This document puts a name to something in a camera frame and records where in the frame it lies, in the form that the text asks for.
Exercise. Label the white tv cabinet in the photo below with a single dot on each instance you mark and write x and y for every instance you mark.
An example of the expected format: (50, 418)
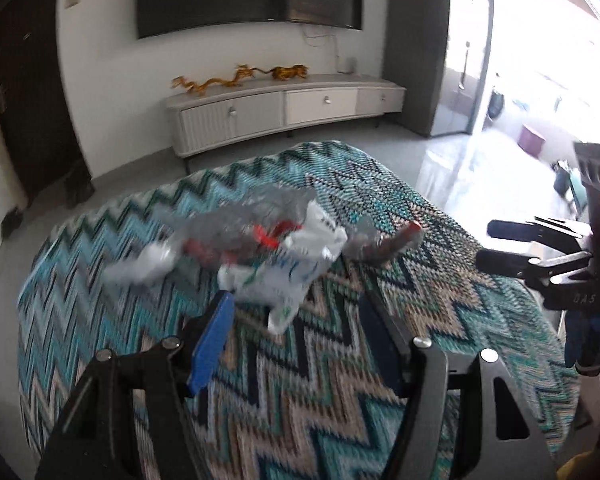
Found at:
(261, 107)

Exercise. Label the purple stool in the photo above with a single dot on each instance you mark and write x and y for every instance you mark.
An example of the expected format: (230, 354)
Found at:
(531, 141)

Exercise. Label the clear crushed plastic bottle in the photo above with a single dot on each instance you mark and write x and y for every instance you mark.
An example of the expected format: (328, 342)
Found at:
(241, 231)

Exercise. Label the brown snack wrapper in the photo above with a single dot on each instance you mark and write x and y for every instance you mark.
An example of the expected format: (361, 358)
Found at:
(368, 245)

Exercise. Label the white tissue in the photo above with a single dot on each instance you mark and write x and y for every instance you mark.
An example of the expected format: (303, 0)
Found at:
(152, 264)

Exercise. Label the dark brown door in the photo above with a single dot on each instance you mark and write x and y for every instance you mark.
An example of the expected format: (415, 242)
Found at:
(34, 117)

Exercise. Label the dark tall cabinet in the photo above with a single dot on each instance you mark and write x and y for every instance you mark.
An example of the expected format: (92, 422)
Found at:
(437, 51)

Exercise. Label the washing machine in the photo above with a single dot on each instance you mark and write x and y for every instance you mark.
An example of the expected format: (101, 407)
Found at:
(496, 105)

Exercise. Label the zigzag knitted table cloth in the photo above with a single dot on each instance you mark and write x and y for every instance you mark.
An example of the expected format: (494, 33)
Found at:
(308, 401)

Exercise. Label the golden tiger figurine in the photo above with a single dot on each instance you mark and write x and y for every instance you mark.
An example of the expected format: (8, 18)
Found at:
(283, 73)

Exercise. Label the blue white gloved right hand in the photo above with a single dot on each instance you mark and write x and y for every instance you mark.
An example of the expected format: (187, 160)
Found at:
(582, 348)

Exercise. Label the golden dragon figurine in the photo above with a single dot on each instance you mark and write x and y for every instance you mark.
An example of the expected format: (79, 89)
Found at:
(242, 72)

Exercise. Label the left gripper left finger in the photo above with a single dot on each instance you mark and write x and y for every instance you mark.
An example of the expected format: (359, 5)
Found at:
(212, 333)

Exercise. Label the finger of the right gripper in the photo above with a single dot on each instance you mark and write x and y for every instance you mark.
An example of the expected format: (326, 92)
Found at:
(512, 230)
(508, 264)

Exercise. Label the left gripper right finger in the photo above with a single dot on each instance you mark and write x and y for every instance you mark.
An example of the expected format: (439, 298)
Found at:
(390, 343)

